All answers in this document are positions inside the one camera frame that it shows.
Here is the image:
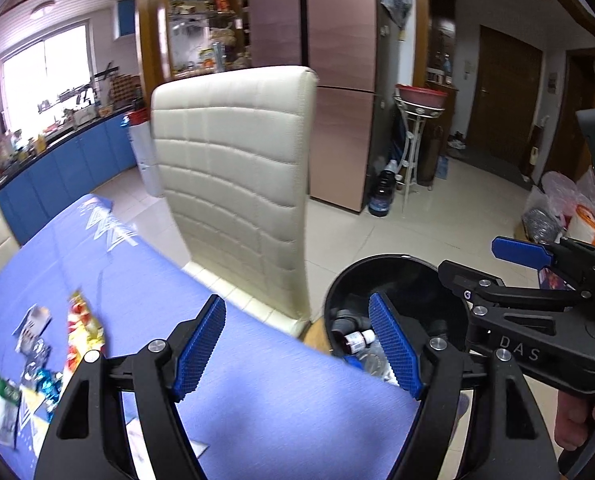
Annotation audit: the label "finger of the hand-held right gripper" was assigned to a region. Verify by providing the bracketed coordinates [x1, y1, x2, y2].
[438, 259, 585, 313]
[491, 236, 595, 286]

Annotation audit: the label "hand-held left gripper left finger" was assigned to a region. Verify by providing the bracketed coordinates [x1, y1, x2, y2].
[33, 294, 228, 480]

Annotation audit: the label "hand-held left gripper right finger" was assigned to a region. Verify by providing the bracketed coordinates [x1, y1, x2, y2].
[368, 292, 563, 480]

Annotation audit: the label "brown medicine bottle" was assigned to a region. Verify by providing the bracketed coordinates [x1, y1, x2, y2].
[345, 329, 378, 353]

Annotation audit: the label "black round trash bin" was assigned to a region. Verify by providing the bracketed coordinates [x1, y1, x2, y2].
[323, 255, 471, 391]

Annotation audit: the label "red gold wrapper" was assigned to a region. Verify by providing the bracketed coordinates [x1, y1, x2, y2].
[66, 290, 107, 376]

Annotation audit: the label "blue foil wrapper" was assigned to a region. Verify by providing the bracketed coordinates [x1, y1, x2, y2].
[34, 370, 63, 411]

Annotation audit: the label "black silver foil wrapper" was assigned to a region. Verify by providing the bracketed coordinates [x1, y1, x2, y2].
[17, 340, 53, 381]

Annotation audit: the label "torn blue cardboard carton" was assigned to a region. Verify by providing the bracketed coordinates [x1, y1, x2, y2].
[14, 305, 53, 346]

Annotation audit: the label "green white carton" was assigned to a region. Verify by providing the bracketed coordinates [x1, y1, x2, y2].
[0, 367, 23, 448]

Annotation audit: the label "person's right hand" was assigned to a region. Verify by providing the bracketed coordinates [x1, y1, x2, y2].
[555, 389, 595, 453]

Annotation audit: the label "grey plastic bag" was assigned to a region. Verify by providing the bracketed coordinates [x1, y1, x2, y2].
[522, 205, 563, 243]

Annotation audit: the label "white orange plastic bag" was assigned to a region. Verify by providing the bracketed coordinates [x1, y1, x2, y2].
[562, 167, 595, 251]

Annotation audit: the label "blue printed tablecloth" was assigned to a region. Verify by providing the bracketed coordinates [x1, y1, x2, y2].
[0, 195, 471, 480]

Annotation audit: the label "white metal stand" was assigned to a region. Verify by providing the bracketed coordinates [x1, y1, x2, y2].
[395, 102, 445, 206]

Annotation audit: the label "dark plastic jug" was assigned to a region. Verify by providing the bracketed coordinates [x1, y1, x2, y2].
[367, 159, 403, 218]

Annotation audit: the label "brown wooden door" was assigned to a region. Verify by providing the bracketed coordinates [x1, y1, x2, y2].
[470, 25, 545, 176]

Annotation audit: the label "red basin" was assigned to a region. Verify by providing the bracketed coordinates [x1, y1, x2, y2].
[395, 83, 449, 111]

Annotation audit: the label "blue kitchen cabinets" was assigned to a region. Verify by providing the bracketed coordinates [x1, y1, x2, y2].
[0, 110, 140, 246]

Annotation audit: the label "copper refrigerator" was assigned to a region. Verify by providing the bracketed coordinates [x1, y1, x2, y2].
[250, 0, 383, 213]

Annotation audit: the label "metal dish rack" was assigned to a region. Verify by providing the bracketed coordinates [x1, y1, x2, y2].
[40, 65, 118, 116]

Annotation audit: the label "kitchen window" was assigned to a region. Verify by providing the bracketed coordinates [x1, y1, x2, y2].
[2, 22, 95, 131]

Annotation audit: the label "wooden pantry shelf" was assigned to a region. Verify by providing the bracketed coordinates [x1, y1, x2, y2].
[167, 0, 253, 78]

